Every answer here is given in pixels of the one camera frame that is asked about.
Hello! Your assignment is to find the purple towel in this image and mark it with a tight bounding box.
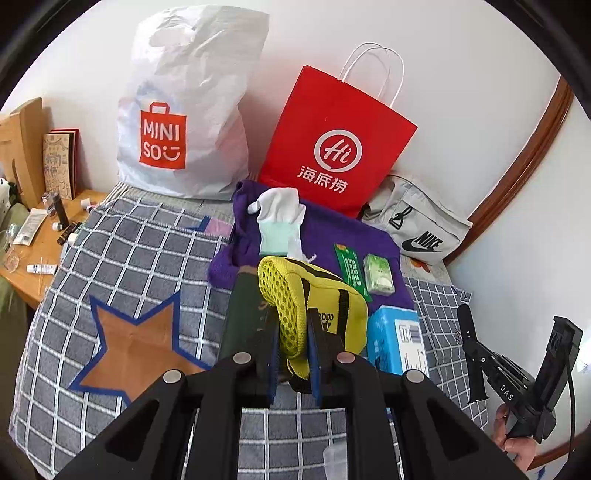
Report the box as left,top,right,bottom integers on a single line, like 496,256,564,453
207,179,415,311

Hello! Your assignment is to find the grey checkered blanket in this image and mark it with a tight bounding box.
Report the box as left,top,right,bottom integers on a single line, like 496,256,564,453
9,181,491,480

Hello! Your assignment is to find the black slim tube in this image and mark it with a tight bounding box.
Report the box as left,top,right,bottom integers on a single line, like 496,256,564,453
56,221,84,246

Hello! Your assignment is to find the mint green cloth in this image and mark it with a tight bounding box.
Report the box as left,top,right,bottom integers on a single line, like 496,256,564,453
258,220,304,258

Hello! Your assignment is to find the dark tea box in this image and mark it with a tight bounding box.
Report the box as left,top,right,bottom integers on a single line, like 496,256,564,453
221,267,269,361

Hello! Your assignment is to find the brown wooden door frame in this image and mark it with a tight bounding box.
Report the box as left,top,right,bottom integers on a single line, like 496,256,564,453
442,76,576,265

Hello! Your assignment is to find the green bed sheet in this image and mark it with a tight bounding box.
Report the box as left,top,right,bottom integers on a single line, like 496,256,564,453
0,277,29,462

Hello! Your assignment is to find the light green tissue packet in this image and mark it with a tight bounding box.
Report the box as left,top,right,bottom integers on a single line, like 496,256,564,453
363,253,396,296

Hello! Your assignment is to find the wooden nightstand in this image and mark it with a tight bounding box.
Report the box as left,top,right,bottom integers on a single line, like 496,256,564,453
0,188,110,308

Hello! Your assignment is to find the green snack packet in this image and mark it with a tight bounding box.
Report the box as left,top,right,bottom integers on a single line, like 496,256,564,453
333,244,371,304

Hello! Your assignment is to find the white cosmetic tube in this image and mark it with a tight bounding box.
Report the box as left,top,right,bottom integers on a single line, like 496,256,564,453
12,207,48,246

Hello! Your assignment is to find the white cloth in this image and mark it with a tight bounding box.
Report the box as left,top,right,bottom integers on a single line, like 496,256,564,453
287,244,318,265

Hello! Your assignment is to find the grey waist bag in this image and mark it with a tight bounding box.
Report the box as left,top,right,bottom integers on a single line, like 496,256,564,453
361,174,474,265

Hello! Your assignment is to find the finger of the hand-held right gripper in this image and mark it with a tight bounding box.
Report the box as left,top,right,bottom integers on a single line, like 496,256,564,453
456,304,536,405

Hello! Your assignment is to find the yellow mesh pouch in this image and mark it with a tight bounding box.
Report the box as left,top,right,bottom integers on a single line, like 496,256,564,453
256,257,371,394

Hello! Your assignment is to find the person's right hand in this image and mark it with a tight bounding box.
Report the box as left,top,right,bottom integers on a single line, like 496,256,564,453
491,403,539,468

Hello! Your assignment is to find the black cable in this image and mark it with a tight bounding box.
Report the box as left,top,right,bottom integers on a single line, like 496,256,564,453
564,362,579,455

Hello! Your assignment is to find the wooden headboard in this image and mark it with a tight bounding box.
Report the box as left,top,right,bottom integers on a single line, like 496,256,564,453
0,97,49,209

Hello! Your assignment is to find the black bottle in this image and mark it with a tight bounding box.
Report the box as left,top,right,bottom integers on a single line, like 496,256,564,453
42,191,70,230

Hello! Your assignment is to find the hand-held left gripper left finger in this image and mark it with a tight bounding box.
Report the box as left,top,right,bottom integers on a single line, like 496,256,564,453
55,302,282,480

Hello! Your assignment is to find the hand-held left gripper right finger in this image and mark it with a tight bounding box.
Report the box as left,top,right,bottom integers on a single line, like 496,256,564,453
307,309,529,480

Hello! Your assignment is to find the white glove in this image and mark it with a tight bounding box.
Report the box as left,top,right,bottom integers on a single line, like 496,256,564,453
247,186,307,228

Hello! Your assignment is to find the illustrated book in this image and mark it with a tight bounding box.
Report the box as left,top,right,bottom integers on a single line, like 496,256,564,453
42,128,81,200

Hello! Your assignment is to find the red paper bag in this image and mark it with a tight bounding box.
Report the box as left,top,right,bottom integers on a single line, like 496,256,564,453
257,42,419,219

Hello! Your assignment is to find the white plastic shopping bag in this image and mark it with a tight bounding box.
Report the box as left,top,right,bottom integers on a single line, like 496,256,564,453
116,4,270,200

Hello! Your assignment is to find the blue tissue pack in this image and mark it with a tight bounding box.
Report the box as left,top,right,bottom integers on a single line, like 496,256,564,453
366,304,430,378

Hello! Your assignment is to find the clear glass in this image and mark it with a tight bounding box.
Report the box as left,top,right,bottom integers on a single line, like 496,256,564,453
0,223,22,274

